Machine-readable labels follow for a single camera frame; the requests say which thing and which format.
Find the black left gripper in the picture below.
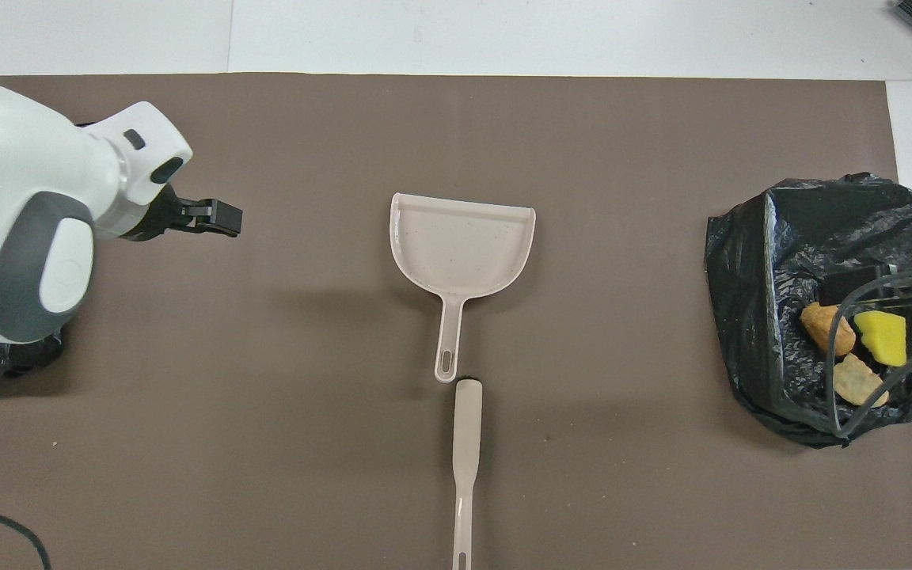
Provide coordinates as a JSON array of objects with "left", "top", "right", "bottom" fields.
[{"left": 120, "top": 186, "right": 243, "bottom": 242}]

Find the brown bread roll piece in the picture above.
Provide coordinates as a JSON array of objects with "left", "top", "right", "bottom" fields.
[{"left": 800, "top": 302, "right": 857, "bottom": 357}]

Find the yellow sponge with green pad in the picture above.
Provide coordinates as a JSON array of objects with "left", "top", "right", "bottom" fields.
[{"left": 854, "top": 310, "right": 908, "bottom": 368}]

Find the striped croissant bread piece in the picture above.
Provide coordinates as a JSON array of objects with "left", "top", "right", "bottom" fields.
[{"left": 830, "top": 353, "right": 891, "bottom": 409}]

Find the beige plastic dustpan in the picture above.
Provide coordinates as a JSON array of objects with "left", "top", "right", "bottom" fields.
[{"left": 389, "top": 192, "right": 537, "bottom": 384}]

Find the beige hand brush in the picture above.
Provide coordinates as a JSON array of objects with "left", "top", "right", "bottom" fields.
[{"left": 452, "top": 378, "right": 484, "bottom": 570}]

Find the black bag covered bin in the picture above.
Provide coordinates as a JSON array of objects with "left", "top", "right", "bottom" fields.
[{"left": 705, "top": 173, "right": 912, "bottom": 450}]

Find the brown table mat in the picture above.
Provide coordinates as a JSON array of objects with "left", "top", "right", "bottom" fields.
[{"left": 0, "top": 73, "right": 912, "bottom": 570}]

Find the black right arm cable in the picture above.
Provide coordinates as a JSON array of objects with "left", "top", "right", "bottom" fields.
[{"left": 824, "top": 268, "right": 912, "bottom": 441}]

